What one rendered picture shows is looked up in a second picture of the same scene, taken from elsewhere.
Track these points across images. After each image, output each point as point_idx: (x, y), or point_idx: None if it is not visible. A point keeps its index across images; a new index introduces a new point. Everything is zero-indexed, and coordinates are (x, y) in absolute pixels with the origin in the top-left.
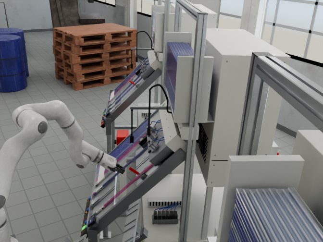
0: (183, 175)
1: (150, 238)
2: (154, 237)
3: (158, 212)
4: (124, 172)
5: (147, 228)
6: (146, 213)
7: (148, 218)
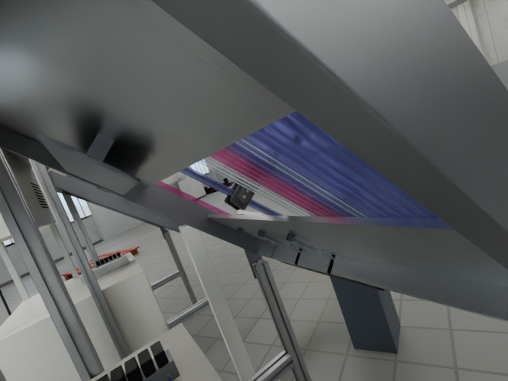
0: (14, 185)
1: (169, 335)
2: (161, 342)
3: (147, 355)
4: (229, 204)
5: (183, 346)
6: (202, 377)
7: (191, 367)
